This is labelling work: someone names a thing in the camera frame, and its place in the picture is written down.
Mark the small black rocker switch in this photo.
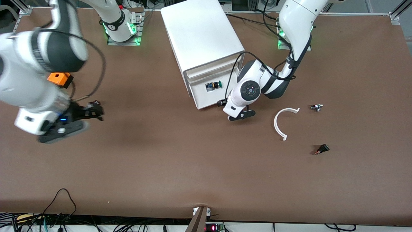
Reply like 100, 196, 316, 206
314, 144, 330, 156

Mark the white curved plastic arc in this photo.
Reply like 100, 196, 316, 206
274, 108, 301, 141

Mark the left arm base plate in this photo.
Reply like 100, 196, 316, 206
277, 31, 312, 51

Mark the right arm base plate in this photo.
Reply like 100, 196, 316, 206
107, 8, 143, 46

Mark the black looped cable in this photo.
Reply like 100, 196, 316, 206
41, 188, 78, 224

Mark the aluminium side frame rail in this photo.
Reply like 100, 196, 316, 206
11, 6, 33, 36

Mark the red LED display board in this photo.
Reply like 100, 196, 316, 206
204, 222, 226, 232

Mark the aluminium corner frame bracket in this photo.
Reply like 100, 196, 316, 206
389, 0, 412, 24

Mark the green push button switch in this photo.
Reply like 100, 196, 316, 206
205, 81, 223, 93

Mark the white drawer cabinet housing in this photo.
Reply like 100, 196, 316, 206
160, 0, 245, 97

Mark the orange button enclosure box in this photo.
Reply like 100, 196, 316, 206
47, 72, 74, 89

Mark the brown camera mounting post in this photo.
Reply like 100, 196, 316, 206
185, 206, 211, 232

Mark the aluminium table edge rail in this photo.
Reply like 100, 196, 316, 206
317, 12, 391, 17

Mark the white plastic cabinet drawer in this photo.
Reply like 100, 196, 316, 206
187, 69, 239, 90
186, 61, 240, 84
189, 72, 240, 110
184, 54, 241, 78

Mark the black cable behind cabinet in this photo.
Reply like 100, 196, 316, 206
225, 9, 280, 29

